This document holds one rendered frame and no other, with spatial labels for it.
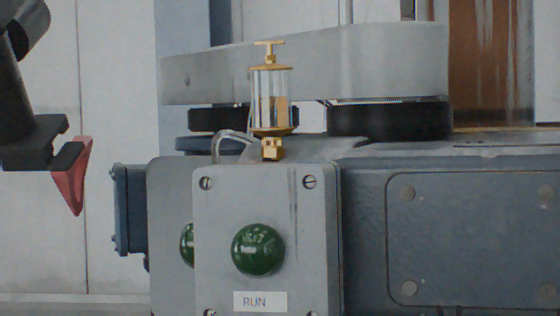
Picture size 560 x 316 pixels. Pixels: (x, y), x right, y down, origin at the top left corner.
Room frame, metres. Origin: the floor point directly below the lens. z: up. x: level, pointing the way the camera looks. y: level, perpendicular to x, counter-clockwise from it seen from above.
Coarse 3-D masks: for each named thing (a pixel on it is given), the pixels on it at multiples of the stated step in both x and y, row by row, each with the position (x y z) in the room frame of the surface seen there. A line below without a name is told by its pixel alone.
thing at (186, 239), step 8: (192, 224) 0.60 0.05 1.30; (184, 232) 0.59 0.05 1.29; (192, 232) 0.59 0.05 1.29; (184, 240) 0.59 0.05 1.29; (192, 240) 0.59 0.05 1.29; (184, 248) 0.59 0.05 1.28; (192, 248) 0.59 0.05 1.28; (184, 256) 0.59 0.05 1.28; (192, 256) 0.59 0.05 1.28; (192, 264) 0.59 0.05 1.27
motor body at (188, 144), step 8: (184, 136) 1.14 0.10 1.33; (192, 136) 1.13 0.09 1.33; (200, 136) 1.11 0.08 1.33; (208, 136) 1.11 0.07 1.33; (256, 136) 1.07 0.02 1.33; (176, 144) 1.11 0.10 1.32; (184, 144) 1.09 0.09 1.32; (192, 144) 1.08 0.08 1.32; (200, 144) 1.07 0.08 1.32; (208, 144) 1.07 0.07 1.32; (224, 144) 1.06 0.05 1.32; (232, 144) 1.06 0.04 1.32; (240, 144) 1.06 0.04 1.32; (184, 152) 1.12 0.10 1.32; (192, 152) 1.10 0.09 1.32; (200, 152) 1.09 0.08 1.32; (208, 152) 1.08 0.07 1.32; (224, 152) 1.07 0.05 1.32; (232, 152) 1.07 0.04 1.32; (240, 152) 1.07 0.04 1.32
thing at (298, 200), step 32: (224, 192) 0.58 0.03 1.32; (256, 192) 0.57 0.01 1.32; (288, 192) 0.57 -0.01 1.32; (320, 192) 0.56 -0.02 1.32; (224, 224) 0.58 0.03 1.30; (288, 224) 0.57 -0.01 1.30; (320, 224) 0.56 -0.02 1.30; (224, 256) 0.58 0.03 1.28; (288, 256) 0.57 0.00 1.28; (320, 256) 0.56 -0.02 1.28; (224, 288) 0.58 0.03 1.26; (256, 288) 0.57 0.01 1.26; (288, 288) 0.57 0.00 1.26; (320, 288) 0.56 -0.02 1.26
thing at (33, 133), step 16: (0, 96) 1.00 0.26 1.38; (16, 96) 1.01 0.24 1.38; (0, 112) 1.00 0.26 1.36; (16, 112) 1.01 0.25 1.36; (32, 112) 1.04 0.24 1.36; (0, 128) 1.01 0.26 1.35; (16, 128) 1.02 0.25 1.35; (32, 128) 1.04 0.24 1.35; (48, 128) 1.04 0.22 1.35; (64, 128) 1.05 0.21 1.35; (0, 144) 1.02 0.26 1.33; (16, 144) 1.02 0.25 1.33; (32, 144) 1.02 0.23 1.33; (48, 144) 1.02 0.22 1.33
